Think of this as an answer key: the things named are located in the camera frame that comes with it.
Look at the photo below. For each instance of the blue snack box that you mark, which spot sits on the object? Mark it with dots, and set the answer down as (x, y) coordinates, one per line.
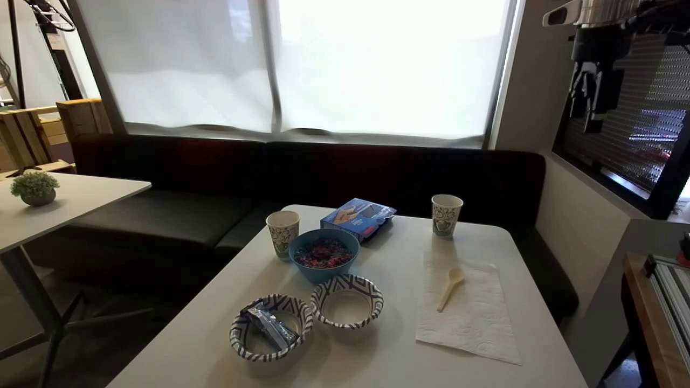
(361, 219)

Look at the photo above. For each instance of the white paper napkin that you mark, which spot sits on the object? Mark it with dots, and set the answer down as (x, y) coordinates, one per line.
(476, 318)

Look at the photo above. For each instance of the cream plastic spoon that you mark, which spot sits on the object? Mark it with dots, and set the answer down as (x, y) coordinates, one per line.
(453, 282)

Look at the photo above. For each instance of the wooden side cabinet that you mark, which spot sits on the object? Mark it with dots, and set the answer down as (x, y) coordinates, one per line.
(651, 330)

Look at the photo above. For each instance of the black bench sofa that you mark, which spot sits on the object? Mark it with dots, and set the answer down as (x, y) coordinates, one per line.
(207, 199)

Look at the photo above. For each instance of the small potted green plant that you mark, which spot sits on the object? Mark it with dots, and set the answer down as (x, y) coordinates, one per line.
(36, 188)

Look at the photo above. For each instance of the empty patterned paper bowl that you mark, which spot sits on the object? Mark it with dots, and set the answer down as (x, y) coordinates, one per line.
(348, 302)

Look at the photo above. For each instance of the blue bowl with candies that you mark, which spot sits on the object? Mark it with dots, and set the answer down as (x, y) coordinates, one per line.
(325, 253)

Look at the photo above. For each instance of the patterned paper cup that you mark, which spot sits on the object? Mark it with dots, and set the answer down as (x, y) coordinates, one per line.
(284, 229)
(445, 212)

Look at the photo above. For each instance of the dark framed wall monitor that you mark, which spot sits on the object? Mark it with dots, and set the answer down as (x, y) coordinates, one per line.
(627, 119)

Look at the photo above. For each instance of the white side table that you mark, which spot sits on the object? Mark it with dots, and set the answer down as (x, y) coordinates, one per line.
(76, 198)

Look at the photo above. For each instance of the wooden crate shelf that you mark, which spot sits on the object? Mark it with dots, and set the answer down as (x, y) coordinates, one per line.
(36, 139)

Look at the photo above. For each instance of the patterned bowl with packet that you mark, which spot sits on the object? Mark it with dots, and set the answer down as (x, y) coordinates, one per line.
(270, 328)

